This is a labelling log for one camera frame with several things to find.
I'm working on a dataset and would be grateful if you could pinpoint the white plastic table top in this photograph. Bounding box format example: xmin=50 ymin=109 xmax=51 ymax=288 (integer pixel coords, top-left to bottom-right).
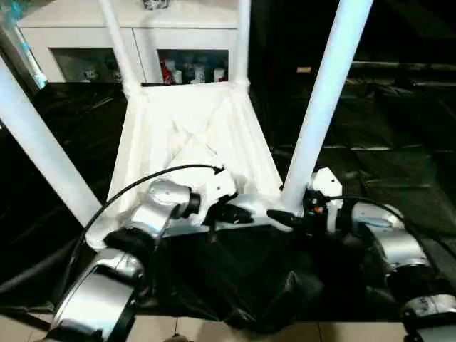
xmin=84 ymin=79 xmax=297 ymax=251

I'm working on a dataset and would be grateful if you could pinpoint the black work mat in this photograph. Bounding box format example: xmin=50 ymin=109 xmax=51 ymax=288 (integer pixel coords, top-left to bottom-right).
xmin=0 ymin=80 xmax=456 ymax=334

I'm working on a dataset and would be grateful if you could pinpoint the black furniture unit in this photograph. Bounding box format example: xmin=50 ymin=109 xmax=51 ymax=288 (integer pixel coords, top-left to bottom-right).
xmin=248 ymin=0 xmax=456 ymax=86

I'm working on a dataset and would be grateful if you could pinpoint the white glass-door cabinet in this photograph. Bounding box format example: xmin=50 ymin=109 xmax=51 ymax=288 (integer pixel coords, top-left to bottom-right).
xmin=16 ymin=0 xmax=240 ymax=86

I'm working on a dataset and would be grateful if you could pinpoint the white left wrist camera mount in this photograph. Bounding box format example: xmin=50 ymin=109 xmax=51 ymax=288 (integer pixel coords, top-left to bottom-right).
xmin=193 ymin=166 xmax=240 ymax=228

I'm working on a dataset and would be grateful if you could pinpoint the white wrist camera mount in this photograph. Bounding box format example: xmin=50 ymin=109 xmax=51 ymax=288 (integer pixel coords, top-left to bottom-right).
xmin=311 ymin=166 xmax=343 ymax=235
xmin=193 ymin=166 xmax=240 ymax=228

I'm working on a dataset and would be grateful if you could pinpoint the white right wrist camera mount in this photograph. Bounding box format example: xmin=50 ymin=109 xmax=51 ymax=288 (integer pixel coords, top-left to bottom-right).
xmin=311 ymin=166 xmax=343 ymax=235

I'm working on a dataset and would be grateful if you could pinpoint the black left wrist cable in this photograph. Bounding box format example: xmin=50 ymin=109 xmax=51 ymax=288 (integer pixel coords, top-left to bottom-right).
xmin=65 ymin=162 xmax=226 ymax=284

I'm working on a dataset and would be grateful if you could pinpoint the light blue frame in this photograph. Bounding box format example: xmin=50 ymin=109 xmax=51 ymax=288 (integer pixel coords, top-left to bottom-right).
xmin=0 ymin=0 xmax=49 ymax=90

